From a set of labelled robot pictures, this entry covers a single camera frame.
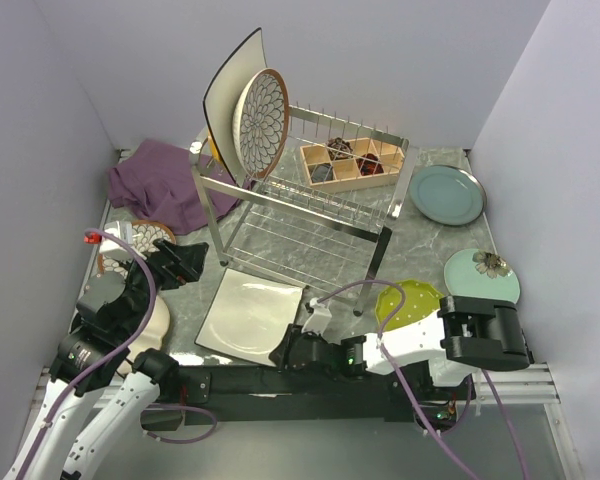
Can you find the cream round bowl plate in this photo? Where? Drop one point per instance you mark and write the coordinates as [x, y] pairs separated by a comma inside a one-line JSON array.
[[152, 336]]

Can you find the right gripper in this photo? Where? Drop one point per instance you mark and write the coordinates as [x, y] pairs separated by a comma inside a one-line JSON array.
[[277, 355]]

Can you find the floral patterned plate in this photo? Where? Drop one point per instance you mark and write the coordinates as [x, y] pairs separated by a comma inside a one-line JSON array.
[[139, 234], [261, 123]]

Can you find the orange plate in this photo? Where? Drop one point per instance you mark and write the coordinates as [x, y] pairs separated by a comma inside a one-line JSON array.
[[214, 151]]

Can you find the purple cloth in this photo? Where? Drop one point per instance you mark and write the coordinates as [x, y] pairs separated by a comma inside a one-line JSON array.
[[156, 183]]

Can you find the patterned fabric roll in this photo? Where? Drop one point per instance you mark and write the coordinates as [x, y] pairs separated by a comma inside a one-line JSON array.
[[339, 149]]

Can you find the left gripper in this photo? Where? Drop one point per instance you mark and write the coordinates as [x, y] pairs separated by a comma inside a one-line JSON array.
[[176, 270]]

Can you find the square cream plate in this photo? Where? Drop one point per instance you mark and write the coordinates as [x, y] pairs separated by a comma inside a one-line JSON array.
[[222, 96], [248, 317]]

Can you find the wooden compartment tray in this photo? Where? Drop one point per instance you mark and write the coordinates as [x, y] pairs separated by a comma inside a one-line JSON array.
[[347, 176]]

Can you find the red black fabric roll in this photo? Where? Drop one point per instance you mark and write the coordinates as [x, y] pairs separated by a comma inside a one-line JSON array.
[[369, 165]]

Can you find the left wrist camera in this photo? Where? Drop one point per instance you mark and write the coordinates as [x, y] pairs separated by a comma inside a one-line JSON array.
[[112, 240]]

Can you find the teal round plate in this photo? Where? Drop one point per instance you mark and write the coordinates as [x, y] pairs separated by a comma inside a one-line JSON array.
[[448, 195]]

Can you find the green polka dot plate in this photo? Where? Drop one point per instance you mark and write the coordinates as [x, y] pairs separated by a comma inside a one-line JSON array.
[[422, 299]]

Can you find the mint floral plate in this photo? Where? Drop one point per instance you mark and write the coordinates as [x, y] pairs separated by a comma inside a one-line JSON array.
[[481, 274]]

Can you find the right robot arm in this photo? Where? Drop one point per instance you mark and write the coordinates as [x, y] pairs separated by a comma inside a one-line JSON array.
[[463, 336]]

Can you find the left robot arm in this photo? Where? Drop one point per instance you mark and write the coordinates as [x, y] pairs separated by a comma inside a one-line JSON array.
[[95, 392]]

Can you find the grey fabric roll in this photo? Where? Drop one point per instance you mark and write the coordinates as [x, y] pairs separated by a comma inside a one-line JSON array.
[[321, 173]]

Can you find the metal dish rack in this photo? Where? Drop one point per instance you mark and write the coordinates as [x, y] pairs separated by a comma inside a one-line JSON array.
[[280, 228]]

